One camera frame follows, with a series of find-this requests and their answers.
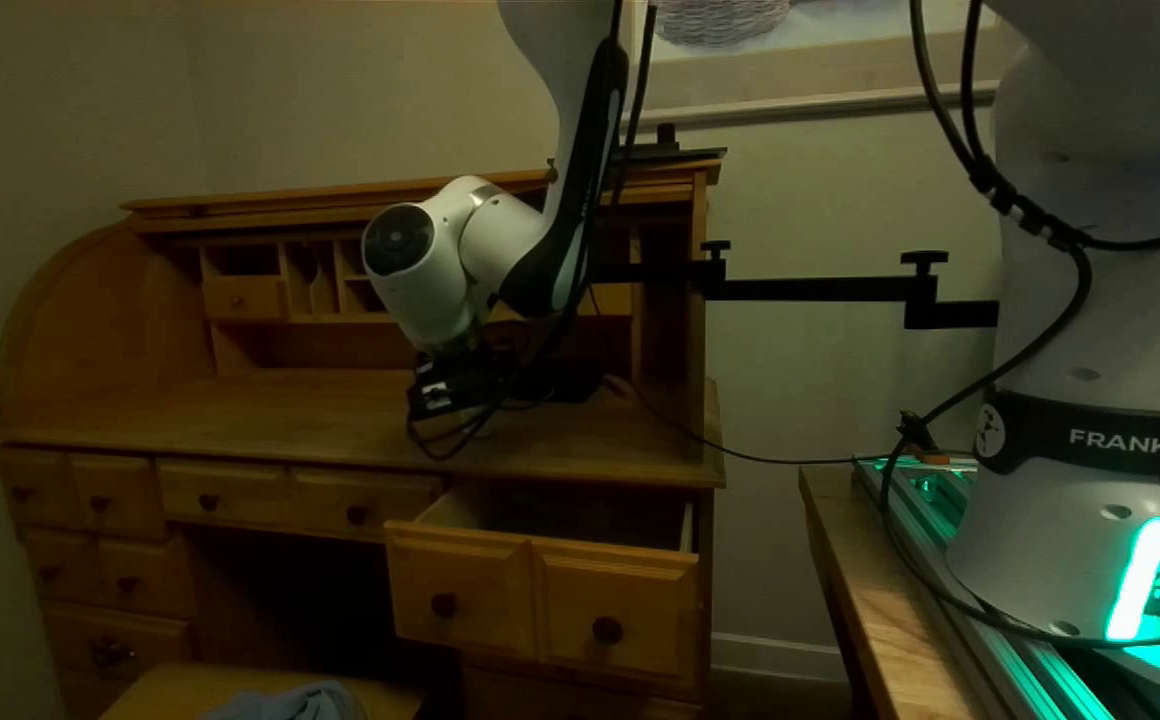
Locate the small wooden pigeonhole drawer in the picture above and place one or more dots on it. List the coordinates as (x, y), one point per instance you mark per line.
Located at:
(245, 300)
(618, 300)

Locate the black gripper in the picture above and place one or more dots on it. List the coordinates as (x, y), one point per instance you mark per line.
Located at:
(460, 381)

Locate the wooden roll-top desk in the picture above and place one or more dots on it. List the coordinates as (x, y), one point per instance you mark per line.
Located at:
(100, 333)

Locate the open wooden desk drawer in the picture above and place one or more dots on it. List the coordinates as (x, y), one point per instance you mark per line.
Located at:
(485, 575)

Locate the blue cloth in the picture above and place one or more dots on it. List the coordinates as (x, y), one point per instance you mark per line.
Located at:
(286, 706)

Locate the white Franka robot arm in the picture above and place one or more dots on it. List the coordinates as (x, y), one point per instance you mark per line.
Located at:
(1143, 345)

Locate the closed wooden desk drawer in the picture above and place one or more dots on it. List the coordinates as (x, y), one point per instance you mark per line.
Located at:
(65, 561)
(340, 499)
(245, 490)
(42, 481)
(114, 486)
(141, 564)
(125, 632)
(541, 700)

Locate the framed wall picture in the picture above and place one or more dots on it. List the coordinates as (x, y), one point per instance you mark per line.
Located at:
(794, 61)

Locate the metal robot mounting plate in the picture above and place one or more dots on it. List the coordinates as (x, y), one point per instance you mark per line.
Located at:
(1044, 687)

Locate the black box on desk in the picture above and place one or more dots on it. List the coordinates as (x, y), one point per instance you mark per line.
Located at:
(565, 385)

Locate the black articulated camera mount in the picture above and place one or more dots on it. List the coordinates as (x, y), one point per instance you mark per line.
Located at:
(806, 285)

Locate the wooden stool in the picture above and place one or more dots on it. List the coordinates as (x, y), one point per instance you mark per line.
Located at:
(181, 693)

